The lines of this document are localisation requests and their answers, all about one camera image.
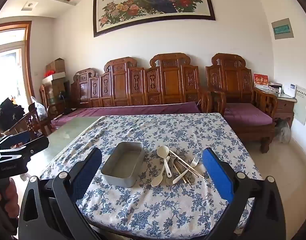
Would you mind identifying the wooden framed glass door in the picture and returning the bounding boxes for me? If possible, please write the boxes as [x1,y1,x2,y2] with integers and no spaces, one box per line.
[0,21,34,110]

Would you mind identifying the red desk calendar card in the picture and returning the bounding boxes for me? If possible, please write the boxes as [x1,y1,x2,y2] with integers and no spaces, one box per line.
[253,73,269,88]

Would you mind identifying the brown wooden chopstick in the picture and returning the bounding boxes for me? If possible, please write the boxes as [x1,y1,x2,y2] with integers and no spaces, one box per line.
[174,164,191,185]
[169,150,199,178]
[177,164,194,183]

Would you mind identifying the brown cardboard box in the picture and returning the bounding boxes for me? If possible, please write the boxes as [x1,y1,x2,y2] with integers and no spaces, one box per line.
[45,58,66,74]

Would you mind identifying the grey wall panel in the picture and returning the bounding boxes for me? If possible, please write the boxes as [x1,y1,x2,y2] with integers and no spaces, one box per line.
[271,18,294,40]

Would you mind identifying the pile of black clothes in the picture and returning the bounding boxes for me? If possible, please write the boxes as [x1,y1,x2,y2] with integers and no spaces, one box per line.
[0,97,24,133]

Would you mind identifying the carved wooden armchair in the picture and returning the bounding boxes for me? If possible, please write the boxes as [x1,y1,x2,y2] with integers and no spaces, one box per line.
[205,53,279,154]

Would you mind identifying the white plastic fork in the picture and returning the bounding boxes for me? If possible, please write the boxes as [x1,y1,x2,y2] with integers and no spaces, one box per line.
[172,156,201,184]

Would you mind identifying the white cardboard box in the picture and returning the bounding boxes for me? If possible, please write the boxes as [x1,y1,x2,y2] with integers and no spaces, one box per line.
[41,72,66,86]

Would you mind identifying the carved wooden sofa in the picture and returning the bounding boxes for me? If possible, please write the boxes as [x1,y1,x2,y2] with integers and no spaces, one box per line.
[70,52,226,117]

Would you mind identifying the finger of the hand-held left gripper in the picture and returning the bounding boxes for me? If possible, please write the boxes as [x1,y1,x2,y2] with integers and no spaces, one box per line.
[0,136,50,160]
[0,130,32,150]

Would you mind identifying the large white plastic spoon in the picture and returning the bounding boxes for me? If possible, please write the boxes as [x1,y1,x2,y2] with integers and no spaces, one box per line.
[157,145,172,177]

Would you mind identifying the small carved wooden chair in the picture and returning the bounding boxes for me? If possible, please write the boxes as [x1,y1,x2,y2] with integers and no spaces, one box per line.
[8,102,52,140]

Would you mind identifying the person's left hand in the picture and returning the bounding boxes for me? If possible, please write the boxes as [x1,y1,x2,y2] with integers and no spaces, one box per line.
[0,184,20,222]

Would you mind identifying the framed peacock flower painting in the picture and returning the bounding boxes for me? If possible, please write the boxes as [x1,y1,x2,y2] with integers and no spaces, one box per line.
[93,0,216,38]

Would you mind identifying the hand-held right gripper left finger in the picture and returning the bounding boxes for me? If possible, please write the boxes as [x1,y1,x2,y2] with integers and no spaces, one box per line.
[18,147,103,240]

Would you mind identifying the blue floral tablecloth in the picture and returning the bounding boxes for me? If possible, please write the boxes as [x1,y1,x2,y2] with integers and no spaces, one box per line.
[39,114,264,240]

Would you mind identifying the white wall panel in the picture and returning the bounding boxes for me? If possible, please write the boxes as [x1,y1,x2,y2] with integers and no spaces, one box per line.
[293,85,306,126]

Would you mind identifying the wooden side table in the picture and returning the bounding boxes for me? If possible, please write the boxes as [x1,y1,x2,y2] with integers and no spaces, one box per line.
[253,86,297,128]

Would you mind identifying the white box device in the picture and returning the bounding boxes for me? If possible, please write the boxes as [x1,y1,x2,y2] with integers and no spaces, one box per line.
[282,83,297,98]

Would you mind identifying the purple sofa cushion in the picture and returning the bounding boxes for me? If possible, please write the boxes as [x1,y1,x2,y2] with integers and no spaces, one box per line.
[51,102,201,128]

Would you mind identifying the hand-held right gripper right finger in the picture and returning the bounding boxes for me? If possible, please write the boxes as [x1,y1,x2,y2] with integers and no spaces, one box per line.
[202,147,287,240]

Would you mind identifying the small white plastic spoon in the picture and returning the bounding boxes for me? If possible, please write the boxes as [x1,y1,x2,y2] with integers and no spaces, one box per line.
[151,156,170,187]

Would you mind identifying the rectangular metal tray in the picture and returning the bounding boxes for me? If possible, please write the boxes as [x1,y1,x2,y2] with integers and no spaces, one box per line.
[100,142,146,187]

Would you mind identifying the clear plastic bag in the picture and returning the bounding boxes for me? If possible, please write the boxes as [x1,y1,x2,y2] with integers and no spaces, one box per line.
[30,96,47,120]

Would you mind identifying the purple armchair cushion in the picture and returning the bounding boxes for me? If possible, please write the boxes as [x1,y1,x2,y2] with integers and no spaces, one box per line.
[223,102,273,126]

